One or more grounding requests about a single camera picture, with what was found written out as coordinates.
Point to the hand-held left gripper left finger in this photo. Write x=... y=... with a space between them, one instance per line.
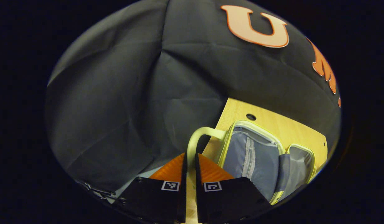
x=182 y=199

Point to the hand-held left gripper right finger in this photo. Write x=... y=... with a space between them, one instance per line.
x=199 y=199

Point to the pale yellow suitcase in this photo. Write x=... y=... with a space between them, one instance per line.
x=257 y=161

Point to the black backdrop cloth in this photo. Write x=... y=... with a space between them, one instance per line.
x=117 y=93

